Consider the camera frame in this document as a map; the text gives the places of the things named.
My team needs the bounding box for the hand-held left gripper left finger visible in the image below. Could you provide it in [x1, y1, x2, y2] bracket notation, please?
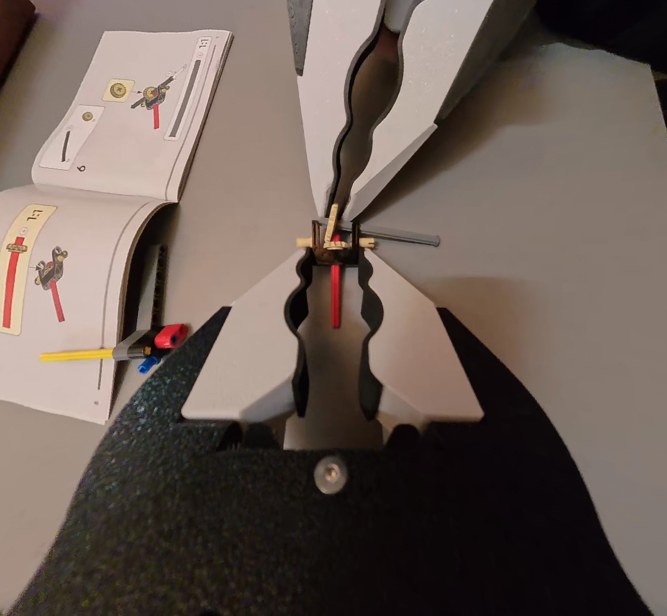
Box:
[181, 251, 314, 423]

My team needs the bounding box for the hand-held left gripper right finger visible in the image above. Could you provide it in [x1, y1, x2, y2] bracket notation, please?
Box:
[359, 249, 485, 424]

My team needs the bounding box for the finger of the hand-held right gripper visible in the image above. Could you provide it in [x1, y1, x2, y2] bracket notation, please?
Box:
[296, 0, 387, 216]
[349, 0, 496, 224]

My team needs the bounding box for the dark toy set box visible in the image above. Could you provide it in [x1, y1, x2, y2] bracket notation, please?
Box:
[0, 0, 38, 83]

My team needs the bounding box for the long black toy axle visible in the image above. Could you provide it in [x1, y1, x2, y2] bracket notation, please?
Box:
[153, 244, 169, 326]

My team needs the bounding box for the yellow axle toy subassembly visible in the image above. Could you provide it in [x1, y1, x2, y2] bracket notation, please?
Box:
[40, 322, 189, 373]

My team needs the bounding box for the open instruction booklet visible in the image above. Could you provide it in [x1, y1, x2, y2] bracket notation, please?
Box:
[0, 29, 234, 425]

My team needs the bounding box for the gear and axle toy assembly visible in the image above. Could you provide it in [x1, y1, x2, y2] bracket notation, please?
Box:
[295, 203, 441, 329]

